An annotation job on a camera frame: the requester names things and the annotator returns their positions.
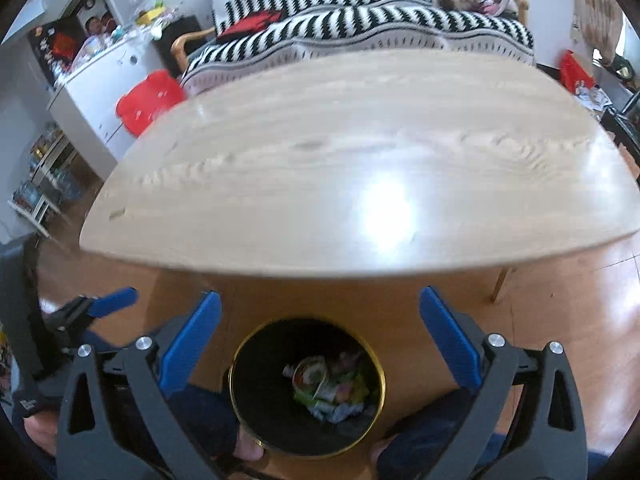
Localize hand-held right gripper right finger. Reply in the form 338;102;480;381
419;286;588;480

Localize scattered printed papers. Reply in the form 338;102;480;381
575;85;611;111

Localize person's left leg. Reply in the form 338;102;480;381
165;384;266;466

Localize person's right leg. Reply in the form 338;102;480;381
370;389;503;480

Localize red bear-shaped stool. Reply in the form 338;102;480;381
116;70;186;137

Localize black box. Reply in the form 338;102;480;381
152;16;203;78

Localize person's left hand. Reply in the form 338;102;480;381
22;411;63;458

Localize red bag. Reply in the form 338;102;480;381
559;50;596;93

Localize yellow green popcorn bag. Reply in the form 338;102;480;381
294;370;376;407

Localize white low shelf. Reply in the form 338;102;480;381
7;122;83;238

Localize person's leg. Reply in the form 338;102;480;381
165;384;266;466
370;389;503;480

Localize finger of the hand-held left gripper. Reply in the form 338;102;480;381
47;287;139;335

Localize red cloth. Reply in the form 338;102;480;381
216;9;283;43

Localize white cabinet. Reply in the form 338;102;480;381
47;37;176;181

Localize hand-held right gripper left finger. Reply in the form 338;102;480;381
56;290;241;480

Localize black white striped sofa cover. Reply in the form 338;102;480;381
180;0;536;98

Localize wooden table leg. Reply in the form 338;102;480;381
490;266;516;303

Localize black gold-rimmed trash bin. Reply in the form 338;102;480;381
229;315;387;461

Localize dark low cabinet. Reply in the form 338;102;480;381
600;60;640;166

